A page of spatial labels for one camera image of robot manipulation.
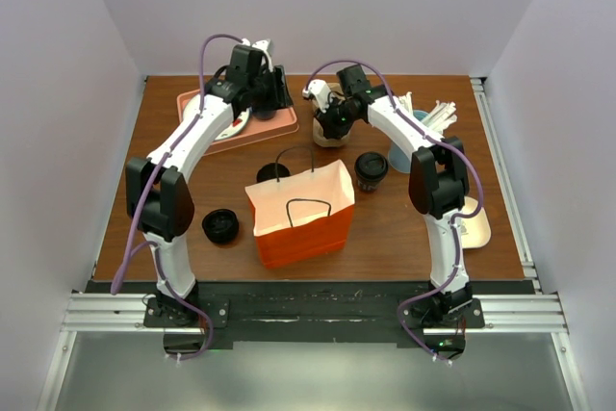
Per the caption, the pink plastic tray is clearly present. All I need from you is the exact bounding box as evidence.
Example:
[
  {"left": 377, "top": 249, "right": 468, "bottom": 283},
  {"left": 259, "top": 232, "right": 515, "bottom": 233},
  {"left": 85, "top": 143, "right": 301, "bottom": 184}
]
[{"left": 206, "top": 107, "right": 299, "bottom": 155}]

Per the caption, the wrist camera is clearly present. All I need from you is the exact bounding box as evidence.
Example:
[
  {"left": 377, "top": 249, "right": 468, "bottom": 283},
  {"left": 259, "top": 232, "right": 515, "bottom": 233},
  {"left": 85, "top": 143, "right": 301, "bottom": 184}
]
[
  {"left": 241, "top": 38, "right": 274, "bottom": 71},
  {"left": 302, "top": 79, "right": 331, "bottom": 112}
]

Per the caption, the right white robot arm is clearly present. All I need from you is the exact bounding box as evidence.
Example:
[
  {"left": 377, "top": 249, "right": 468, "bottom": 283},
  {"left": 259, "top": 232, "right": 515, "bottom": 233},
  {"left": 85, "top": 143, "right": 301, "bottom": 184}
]
[{"left": 302, "top": 61, "right": 473, "bottom": 327}]

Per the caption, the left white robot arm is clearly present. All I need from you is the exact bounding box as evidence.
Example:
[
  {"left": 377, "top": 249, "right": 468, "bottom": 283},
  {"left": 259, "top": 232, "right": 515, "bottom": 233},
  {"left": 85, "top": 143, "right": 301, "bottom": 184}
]
[{"left": 125, "top": 39, "right": 293, "bottom": 326}]

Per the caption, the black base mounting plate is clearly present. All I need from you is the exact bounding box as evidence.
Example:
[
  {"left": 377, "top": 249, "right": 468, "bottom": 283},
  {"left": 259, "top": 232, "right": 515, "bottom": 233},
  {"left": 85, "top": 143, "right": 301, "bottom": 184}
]
[{"left": 143, "top": 281, "right": 485, "bottom": 353}]

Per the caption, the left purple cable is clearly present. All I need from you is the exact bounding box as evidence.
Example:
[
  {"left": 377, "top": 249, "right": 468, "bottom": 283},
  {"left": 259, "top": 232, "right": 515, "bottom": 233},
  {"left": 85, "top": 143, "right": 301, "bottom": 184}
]
[{"left": 110, "top": 34, "right": 251, "bottom": 295}]

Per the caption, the aluminium frame rail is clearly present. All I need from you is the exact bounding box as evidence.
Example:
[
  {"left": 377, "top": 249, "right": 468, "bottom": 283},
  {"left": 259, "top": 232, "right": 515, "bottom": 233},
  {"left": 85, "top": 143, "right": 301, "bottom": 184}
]
[{"left": 470, "top": 77, "right": 543, "bottom": 295}]

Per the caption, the cardboard cup carrier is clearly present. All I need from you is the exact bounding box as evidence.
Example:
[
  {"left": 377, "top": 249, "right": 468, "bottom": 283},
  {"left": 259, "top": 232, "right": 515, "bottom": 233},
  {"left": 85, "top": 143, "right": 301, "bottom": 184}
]
[{"left": 312, "top": 82, "right": 351, "bottom": 148}]

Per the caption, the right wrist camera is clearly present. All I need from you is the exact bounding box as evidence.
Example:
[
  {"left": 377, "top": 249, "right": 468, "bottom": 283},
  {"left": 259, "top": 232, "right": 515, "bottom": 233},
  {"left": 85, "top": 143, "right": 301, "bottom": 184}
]
[{"left": 302, "top": 79, "right": 331, "bottom": 112}]

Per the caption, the orange paper bag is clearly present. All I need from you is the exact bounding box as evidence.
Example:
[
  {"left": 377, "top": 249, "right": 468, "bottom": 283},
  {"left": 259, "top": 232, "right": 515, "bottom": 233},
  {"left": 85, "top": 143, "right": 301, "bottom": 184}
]
[{"left": 244, "top": 158, "right": 355, "bottom": 269}]

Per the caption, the black cup lid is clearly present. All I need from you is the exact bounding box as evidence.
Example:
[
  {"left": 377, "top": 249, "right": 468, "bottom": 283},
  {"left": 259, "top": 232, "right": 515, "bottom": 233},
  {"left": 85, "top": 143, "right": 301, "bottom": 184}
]
[
  {"left": 354, "top": 151, "right": 389, "bottom": 181},
  {"left": 201, "top": 209, "right": 240, "bottom": 244}
]

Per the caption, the white panda dish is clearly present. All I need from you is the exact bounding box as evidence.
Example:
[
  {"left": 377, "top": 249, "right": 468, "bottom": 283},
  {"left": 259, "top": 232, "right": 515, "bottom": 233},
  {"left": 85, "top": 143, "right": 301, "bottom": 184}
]
[{"left": 460, "top": 208, "right": 492, "bottom": 249}]

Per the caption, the white wrapped straws bundle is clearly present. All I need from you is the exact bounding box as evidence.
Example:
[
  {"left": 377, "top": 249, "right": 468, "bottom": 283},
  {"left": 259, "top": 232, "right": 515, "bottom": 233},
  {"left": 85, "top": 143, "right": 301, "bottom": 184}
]
[{"left": 398, "top": 91, "right": 457, "bottom": 134}]

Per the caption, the white plate with strawberry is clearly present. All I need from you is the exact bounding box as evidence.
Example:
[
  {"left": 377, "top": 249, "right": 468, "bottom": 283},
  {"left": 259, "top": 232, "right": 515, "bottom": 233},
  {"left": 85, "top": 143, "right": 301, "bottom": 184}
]
[{"left": 179, "top": 92, "right": 251, "bottom": 142}]

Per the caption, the dark blue ceramic cup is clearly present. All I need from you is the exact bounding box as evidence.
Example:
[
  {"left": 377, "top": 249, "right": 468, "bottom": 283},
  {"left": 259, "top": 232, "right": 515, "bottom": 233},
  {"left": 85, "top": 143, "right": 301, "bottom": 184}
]
[{"left": 252, "top": 110, "right": 277, "bottom": 121}]

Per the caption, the light blue straw holder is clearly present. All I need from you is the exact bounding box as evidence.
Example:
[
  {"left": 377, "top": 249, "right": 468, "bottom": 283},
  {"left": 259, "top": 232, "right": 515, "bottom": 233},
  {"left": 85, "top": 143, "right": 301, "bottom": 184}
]
[{"left": 388, "top": 110, "right": 428, "bottom": 174}]

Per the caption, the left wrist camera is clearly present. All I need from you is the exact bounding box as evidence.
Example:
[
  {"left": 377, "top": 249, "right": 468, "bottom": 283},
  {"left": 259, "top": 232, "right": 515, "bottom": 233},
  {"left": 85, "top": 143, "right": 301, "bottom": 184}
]
[{"left": 241, "top": 38, "right": 274, "bottom": 71}]

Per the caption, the dark coffee cup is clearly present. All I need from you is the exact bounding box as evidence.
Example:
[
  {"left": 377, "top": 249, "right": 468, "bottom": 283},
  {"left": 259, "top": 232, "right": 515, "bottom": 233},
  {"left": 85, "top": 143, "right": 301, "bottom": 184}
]
[
  {"left": 256, "top": 163, "right": 291, "bottom": 183},
  {"left": 356, "top": 174, "right": 384, "bottom": 193}
]

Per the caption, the black cup lid on table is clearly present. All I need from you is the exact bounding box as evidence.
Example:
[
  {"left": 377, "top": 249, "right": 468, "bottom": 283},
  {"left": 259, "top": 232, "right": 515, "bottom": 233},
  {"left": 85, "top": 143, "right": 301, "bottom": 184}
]
[{"left": 201, "top": 209, "right": 240, "bottom": 244}]

